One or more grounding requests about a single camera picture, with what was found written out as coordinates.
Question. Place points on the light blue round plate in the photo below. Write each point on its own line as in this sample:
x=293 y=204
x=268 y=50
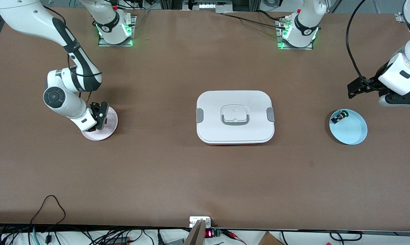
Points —
x=351 y=131

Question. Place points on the small white box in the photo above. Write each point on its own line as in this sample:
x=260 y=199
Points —
x=194 y=221

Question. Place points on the brown cardboard piece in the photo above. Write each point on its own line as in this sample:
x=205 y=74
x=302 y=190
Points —
x=269 y=240

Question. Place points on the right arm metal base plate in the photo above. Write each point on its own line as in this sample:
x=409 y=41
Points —
x=104 y=43

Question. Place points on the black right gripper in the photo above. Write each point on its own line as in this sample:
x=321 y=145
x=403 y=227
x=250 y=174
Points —
x=97 y=111

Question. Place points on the black and green small toy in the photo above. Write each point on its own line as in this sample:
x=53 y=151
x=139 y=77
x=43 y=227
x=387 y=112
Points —
x=337 y=118

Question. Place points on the pink round plate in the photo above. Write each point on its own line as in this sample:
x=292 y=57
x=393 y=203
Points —
x=109 y=131

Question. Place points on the red digit display board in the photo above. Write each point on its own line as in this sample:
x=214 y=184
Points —
x=209 y=233

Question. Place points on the aluminium frame rack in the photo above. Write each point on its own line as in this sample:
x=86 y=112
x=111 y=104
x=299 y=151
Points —
x=164 y=4

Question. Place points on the wooden strip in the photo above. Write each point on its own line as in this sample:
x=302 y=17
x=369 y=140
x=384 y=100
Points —
x=195 y=236

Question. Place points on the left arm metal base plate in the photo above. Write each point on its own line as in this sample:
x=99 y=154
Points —
x=278 y=34

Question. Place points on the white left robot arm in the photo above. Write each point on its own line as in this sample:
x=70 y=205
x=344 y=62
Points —
x=303 y=34

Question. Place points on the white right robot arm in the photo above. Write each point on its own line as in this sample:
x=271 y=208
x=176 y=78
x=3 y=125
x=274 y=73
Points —
x=65 y=105

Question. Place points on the white lidded lunch box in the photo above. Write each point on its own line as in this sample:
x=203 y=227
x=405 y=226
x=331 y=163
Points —
x=215 y=129

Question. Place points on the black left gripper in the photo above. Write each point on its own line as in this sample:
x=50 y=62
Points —
x=374 y=82

